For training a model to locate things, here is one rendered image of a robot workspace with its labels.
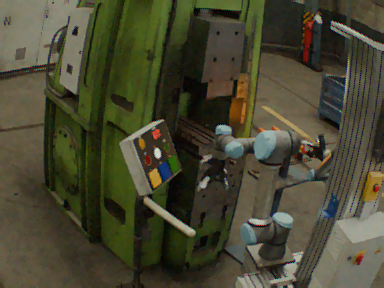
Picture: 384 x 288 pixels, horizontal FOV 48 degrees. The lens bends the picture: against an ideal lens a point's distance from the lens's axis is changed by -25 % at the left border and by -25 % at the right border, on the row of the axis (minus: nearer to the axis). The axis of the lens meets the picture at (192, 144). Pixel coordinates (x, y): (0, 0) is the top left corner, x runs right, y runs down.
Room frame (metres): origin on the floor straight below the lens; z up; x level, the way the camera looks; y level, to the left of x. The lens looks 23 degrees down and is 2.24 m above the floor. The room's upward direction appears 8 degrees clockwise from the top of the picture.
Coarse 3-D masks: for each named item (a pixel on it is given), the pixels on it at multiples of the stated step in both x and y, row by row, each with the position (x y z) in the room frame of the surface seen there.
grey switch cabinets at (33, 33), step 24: (0, 0) 6.81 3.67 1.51; (24, 0) 7.10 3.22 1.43; (48, 0) 7.38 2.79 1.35; (72, 0) 7.66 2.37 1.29; (0, 24) 6.85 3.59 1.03; (24, 24) 7.15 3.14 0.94; (48, 24) 7.44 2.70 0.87; (0, 48) 6.89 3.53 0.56; (24, 48) 7.19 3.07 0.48; (48, 48) 7.49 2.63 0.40; (0, 72) 6.96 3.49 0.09
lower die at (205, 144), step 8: (184, 128) 3.13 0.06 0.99; (192, 128) 3.13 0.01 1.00; (200, 128) 3.14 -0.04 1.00; (176, 136) 3.06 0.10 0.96; (184, 136) 3.03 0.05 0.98; (200, 136) 3.04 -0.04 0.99; (192, 144) 2.96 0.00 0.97; (200, 144) 2.95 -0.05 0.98; (208, 144) 2.97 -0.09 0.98; (200, 152) 2.93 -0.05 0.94; (208, 152) 2.97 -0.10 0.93
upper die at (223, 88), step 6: (186, 78) 3.05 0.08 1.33; (186, 84) 3.04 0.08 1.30; (192, 84) 3.01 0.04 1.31; (198, 84) 2.97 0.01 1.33; (204, 84) 2.94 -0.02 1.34; (210, 84) 2.93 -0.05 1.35; (216, 84) 2.96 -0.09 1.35; (222, 84) 2.99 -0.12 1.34; (228, 84) 3.03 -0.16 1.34; (192, 90) 3.00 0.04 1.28; (198, 90) 2.97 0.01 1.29; (204, 90) 2.93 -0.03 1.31; (210, 90) 2.93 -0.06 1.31; (216, 90) 2.97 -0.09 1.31; (222, 90) 3.00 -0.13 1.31; (228, 90) 3.03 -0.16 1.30; (204, 96) 2.93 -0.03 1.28; (210, 96) 2.94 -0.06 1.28
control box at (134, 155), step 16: (144, 128) 2.59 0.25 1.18; (160, 128) 2.63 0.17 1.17; (128, 144) 2.38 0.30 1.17; (144, 144) 2.45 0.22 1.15; (160, 144) 2.57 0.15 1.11; (128, 160) 2.38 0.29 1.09; (144, 160) 2.39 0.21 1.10; (160, 160) 2.51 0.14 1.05; (144, 176) 2.34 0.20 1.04; (160, 176) 2.45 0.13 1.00; (144, 192) 2.34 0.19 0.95
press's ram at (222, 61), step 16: (208, 16) 3.10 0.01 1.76; (224, 16) 3.21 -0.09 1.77; (192, 32) 2.98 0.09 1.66; (208, 32) 2.89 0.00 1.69; (224, 32) 2.97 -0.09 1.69; (240, 32) 3.06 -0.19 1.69; (192, 48) 2.97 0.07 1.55; (208, 48) 2.89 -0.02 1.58; (224, 48) 2.98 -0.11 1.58; (240, 48) 3.07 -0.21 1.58; (192, 64) 2.95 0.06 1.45; (208, 64) 2.90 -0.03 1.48; (224, 64) 2.99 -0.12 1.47; (240, 64) 3.08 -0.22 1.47; (208, 80) 2.92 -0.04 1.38; (224, 80) 3.00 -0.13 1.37
